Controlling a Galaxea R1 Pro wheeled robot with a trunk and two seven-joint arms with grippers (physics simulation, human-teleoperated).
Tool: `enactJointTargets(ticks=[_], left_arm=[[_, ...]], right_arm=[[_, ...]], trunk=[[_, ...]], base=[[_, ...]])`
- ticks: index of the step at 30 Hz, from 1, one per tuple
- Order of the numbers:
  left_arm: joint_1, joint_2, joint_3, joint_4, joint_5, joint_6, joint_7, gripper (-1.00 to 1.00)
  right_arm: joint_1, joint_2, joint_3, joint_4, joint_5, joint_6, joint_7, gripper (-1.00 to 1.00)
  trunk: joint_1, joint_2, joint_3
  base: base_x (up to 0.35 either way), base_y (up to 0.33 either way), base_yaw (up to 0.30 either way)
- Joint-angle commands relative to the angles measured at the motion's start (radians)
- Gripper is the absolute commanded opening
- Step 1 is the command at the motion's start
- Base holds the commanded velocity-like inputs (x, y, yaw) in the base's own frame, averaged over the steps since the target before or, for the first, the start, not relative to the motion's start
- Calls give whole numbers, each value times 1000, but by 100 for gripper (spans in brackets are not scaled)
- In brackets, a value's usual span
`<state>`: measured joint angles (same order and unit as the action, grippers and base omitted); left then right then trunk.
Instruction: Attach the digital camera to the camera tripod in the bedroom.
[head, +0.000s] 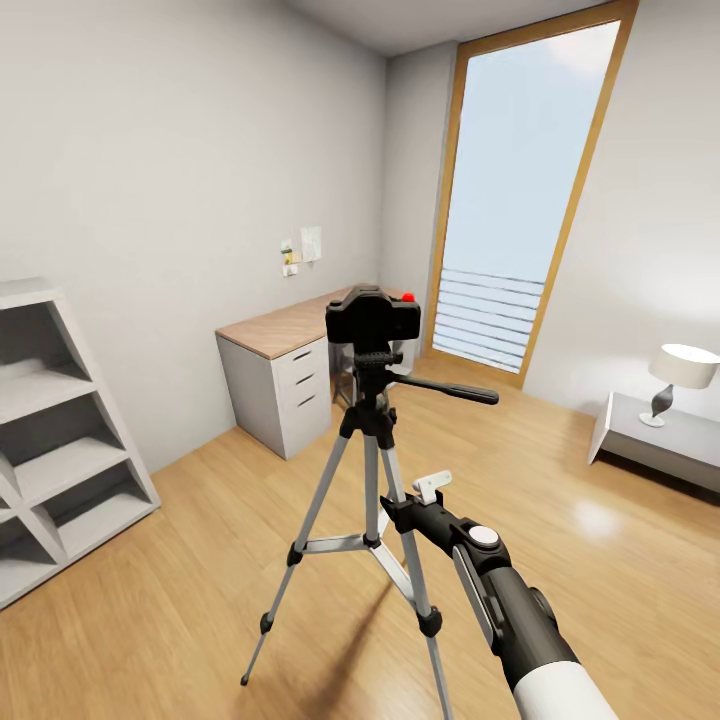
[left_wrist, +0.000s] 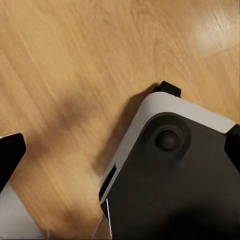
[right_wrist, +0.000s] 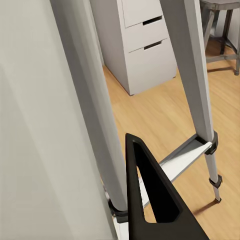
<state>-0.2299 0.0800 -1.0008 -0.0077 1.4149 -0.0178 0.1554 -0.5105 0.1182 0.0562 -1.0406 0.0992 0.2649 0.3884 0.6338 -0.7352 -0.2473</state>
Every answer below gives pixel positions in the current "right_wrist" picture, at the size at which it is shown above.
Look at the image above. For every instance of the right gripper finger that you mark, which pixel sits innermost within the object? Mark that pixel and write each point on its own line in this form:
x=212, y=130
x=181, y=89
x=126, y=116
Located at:
x=174, y=220

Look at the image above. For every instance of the desk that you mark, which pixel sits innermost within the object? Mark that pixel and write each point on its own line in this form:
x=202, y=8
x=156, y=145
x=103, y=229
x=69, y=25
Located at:
x=135, y=42

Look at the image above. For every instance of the taboret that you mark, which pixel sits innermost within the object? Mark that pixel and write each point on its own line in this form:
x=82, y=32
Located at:
x=212, y=6

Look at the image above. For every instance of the camera tripod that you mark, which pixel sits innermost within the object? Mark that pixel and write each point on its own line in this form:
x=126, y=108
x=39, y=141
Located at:
x=62, y=167

